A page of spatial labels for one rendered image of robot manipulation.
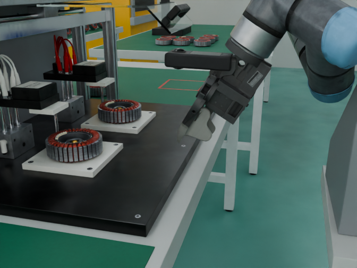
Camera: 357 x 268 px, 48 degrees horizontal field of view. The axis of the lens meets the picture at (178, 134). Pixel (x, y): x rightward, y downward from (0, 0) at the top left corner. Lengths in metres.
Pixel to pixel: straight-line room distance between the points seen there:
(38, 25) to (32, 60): 0.27
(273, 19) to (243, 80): 0.11
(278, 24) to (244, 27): 0.05
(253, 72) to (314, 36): 0.12
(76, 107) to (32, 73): 0.15
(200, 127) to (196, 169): 0.14
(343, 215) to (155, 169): 0.34
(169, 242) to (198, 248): 1.25
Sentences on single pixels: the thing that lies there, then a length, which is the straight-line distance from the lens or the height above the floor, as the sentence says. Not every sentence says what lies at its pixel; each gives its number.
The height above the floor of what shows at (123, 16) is 0.81.
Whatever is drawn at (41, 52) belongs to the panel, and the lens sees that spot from 1.18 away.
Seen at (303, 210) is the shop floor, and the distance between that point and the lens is 2.23.
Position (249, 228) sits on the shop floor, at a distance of 2.01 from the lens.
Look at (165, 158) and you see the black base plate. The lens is 0.82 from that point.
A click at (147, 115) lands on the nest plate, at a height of 0.78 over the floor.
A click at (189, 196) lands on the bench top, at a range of 0.72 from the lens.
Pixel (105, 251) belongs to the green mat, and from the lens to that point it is 0.60.
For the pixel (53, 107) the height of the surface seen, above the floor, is 0.88.
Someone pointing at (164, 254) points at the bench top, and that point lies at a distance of 0.59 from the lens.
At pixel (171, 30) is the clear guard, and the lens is 0.91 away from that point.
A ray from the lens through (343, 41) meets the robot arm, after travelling 0.58.
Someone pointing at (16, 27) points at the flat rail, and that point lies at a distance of 0.83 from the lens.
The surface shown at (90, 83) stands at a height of 0.88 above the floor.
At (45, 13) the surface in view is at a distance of 1.02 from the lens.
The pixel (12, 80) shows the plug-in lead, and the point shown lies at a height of 0.93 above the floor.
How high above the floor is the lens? 1.10
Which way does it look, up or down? 20 degrees down
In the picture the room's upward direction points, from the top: straight up
